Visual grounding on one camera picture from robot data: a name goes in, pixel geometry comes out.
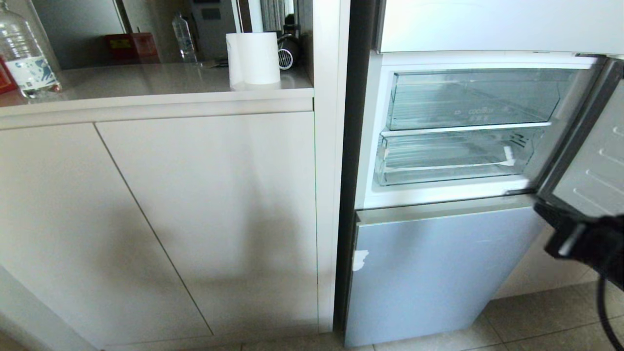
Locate silver fridge door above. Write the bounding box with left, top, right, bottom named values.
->
left=343, top=205, right=547, bottom=348

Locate white paper towel roll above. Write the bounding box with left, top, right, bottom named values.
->
left=226, top=32, right=282, bottom=91

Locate red package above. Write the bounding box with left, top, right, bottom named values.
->
left=0, top=55, right=18, bottom=95

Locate black round appliance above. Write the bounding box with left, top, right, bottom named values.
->
left=276, top=15, right=301, bottom=71

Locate small clear water bottle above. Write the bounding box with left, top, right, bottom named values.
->
left=172, top=12, right=198, bottom=64

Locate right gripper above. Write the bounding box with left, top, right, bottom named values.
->
left=533, top=199, right=575, bottom=234

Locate white fridge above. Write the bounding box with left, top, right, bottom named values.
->
left=335, top=0, right=624, bottom=348

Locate beige cabinet door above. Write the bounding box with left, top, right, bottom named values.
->
left=0, top=122, right=214, bottom=350
left=95, top=111, right=319, bottom=337

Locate beige counter cabinet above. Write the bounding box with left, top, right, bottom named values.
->
left=0, top=62, right=318, bottom=351

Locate white cabinet side panel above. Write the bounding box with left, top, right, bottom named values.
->
left=312, top=0, right=351, bottom=333

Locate grey fridge door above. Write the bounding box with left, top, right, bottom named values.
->
left=522, top=56, right=624, bottom=220

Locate white fridge door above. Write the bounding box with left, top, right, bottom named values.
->
left=374, top=0, right=624, bottom=54

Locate black cable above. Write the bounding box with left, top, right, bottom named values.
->
left=597, top=275, right=624, bottom=351

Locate large clear fridge drawer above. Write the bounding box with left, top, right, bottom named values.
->
left=386, top=68, right=579, bottom=131

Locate red box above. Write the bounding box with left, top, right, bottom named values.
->
left=105, top=32, right=159, bottom=64

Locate small clear fridge drawer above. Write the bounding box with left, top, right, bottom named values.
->
left=374, top=128, right=545, bottom=187

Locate large clear water bottle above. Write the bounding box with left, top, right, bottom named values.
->
left=0, top=4, right=62, bottom=98

